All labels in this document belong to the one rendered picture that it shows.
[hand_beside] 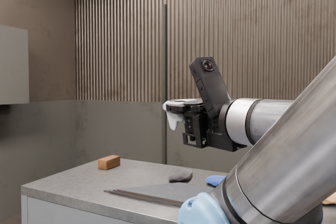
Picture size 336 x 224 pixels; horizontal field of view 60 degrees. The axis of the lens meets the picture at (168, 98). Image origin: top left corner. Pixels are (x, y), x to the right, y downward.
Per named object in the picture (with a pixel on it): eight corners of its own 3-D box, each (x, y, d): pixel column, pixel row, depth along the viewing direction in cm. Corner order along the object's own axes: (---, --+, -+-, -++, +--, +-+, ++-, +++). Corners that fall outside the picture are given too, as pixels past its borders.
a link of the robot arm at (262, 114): (319, 174, 34) (320, 101, 34) (244, 156, 43) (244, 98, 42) (349, 164, 38) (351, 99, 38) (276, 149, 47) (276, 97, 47)
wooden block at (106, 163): (106, 170, 153) (106, 160, 153) (97, 168, 156) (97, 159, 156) (120, 164, 164) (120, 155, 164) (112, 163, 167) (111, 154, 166)
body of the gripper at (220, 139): (179, 144, 57) (226, 155, 47) (175, 100, 56) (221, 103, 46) (208, 134, 61) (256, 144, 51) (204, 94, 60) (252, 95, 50)
